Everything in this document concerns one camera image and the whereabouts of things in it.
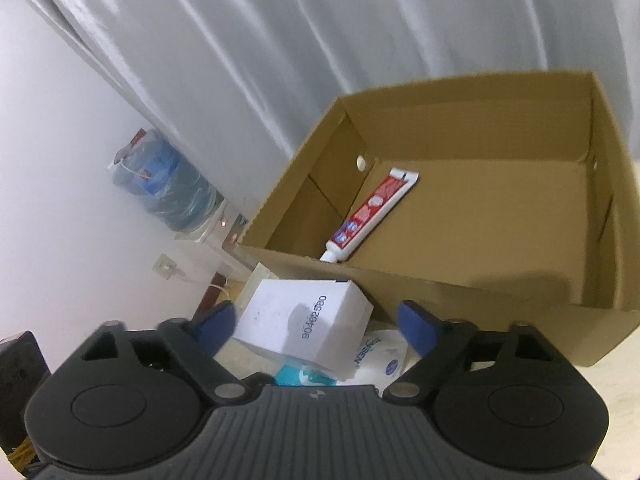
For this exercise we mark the red and white toothpaste tube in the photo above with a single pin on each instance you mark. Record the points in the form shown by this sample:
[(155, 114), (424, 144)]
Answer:
[(372, 210)]

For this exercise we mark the white wall socket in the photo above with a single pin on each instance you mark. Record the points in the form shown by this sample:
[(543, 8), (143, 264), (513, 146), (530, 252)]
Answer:
[(165, 266)]

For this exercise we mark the white water dispenser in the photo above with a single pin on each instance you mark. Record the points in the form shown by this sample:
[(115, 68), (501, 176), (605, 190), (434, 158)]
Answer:
[(225, 240)]

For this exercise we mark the white blue teal soft packet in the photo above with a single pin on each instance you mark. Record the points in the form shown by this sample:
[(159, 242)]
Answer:
[(382, 360)]

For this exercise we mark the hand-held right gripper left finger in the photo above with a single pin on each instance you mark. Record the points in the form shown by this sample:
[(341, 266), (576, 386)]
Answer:
[(216, 324)]

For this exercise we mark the brown cardboard box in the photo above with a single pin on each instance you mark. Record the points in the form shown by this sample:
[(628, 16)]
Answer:
[(475, 220)]

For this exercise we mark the black object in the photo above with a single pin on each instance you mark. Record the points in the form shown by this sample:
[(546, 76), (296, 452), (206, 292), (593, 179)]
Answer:
[(20, 375)]

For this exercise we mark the small white carton box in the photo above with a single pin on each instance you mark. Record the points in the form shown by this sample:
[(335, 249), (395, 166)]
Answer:
[(280, 320)]

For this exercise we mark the grey shiny curtain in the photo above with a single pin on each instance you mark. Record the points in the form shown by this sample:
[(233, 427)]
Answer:
[(325, 25)]

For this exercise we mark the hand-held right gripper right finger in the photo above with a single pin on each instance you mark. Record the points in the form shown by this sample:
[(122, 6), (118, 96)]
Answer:
[(412, 327)]

